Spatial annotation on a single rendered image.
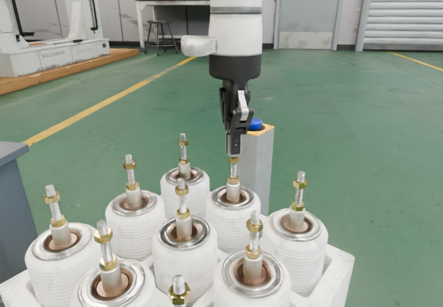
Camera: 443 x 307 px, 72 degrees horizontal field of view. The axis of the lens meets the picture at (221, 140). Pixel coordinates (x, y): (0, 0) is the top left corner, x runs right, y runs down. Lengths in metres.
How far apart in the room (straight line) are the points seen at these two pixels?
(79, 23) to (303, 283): 3.73
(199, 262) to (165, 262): 0.05
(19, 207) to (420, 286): 0.86
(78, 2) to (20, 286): 3.67
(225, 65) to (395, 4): 5.19
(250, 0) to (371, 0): 5.06
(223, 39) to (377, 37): 5.16
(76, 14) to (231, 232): 3.67
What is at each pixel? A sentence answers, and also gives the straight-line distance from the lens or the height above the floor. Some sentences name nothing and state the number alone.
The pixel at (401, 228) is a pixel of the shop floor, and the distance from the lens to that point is 1.00.
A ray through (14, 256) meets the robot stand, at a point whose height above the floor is 0.09.
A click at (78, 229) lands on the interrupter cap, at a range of 0.51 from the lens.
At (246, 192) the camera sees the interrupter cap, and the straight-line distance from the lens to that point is 0.55.
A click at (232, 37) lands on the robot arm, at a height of 0.52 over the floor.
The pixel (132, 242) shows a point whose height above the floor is 0.21.
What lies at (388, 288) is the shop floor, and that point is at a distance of 0.81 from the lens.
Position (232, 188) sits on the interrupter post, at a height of 0.28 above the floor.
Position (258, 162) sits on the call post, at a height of 0.25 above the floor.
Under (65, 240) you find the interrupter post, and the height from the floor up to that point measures 0.26.
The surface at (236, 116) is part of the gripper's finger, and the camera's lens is 0.41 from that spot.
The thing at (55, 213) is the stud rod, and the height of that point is 0.30.
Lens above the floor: 0.55
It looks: 23 degrees down
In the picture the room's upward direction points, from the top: straight up
